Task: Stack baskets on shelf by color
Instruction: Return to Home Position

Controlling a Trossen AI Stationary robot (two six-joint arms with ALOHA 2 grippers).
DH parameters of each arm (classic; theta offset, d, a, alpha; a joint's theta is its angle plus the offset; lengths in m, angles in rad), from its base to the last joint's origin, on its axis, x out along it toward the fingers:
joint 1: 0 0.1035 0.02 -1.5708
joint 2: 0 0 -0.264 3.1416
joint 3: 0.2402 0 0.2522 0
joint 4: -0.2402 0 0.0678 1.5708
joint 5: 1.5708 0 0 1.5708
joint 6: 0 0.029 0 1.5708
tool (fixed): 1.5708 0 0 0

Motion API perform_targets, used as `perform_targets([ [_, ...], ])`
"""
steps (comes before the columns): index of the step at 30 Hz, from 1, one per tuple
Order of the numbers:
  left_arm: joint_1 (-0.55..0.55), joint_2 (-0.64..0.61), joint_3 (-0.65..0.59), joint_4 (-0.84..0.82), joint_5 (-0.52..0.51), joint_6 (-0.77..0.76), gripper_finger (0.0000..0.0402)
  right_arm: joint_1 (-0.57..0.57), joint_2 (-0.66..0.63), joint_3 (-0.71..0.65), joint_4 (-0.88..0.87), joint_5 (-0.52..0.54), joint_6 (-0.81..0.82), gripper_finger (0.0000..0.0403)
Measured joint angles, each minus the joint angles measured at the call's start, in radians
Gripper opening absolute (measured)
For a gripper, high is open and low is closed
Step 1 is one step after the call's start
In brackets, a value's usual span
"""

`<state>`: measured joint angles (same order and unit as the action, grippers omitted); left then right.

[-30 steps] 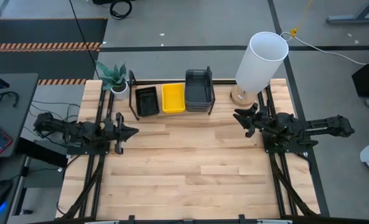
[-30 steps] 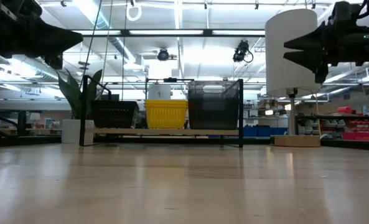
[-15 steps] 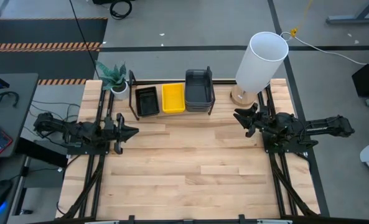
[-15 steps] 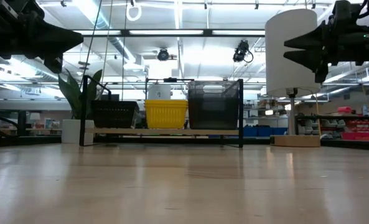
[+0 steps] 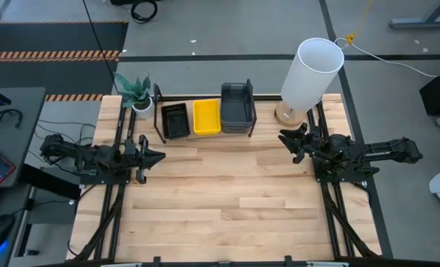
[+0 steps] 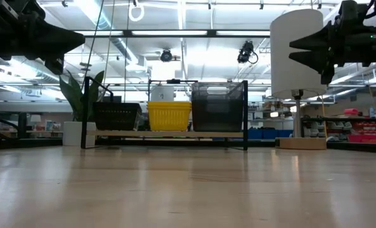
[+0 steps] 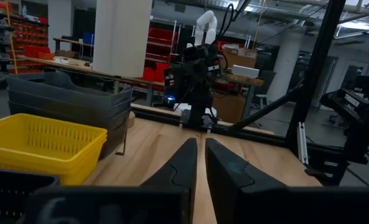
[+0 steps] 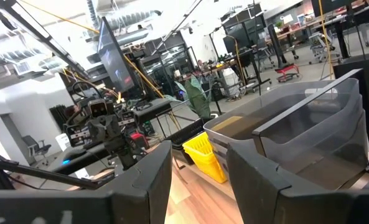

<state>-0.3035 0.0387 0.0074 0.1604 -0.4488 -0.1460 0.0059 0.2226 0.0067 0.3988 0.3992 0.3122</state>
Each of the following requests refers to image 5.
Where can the grey table leg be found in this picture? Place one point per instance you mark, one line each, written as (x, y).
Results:
(420, 24)

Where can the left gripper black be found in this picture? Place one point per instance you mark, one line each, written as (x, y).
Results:
(140, 159)

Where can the grey translucent plastic basket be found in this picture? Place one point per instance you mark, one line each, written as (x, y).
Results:
(236, 127)
(236, 105)
(236, 131)

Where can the yellow slotted plastic basket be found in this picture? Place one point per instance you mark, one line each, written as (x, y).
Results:
(206, 116)
(207, 134)

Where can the white plant pot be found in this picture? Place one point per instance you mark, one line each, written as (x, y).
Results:
(145, 110)

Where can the orange black hazard tape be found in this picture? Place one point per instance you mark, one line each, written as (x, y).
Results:
(73, 97)
(49, 55)

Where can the green leafy plant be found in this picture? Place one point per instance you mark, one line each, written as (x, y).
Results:
(134, 91)

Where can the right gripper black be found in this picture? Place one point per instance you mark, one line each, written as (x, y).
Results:
(314, 144)

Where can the black mesh basket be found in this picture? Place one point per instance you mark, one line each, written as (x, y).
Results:
(175, 120)

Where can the white shade wooden base lamp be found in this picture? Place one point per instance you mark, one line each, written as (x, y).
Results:
(308, 78)

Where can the black frame wooden board shelf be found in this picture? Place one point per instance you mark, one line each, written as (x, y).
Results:
(156, 111)

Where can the grey desk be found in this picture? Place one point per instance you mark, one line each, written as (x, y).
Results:
(23, 148)

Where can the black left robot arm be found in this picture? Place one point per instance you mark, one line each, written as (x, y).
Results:
(93, 157)

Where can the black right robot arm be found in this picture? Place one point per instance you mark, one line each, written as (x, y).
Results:
(383, 150)

